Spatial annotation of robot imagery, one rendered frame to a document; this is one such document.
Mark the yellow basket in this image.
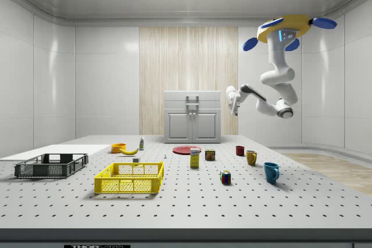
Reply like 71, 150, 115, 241
94, 161, 165, 195

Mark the blue mug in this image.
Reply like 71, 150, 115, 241
263, 162, 280, 185

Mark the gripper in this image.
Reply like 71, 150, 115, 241
228, 93, 241, 117

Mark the yellow mug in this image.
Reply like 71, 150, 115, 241
246, 150, 258, 167

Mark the white cabinet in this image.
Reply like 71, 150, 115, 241
163, 90, 222, 144

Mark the dark grey basket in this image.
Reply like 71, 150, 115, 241
14, 153, 90, 179

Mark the red plate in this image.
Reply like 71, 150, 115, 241
172, 145, 202, 156

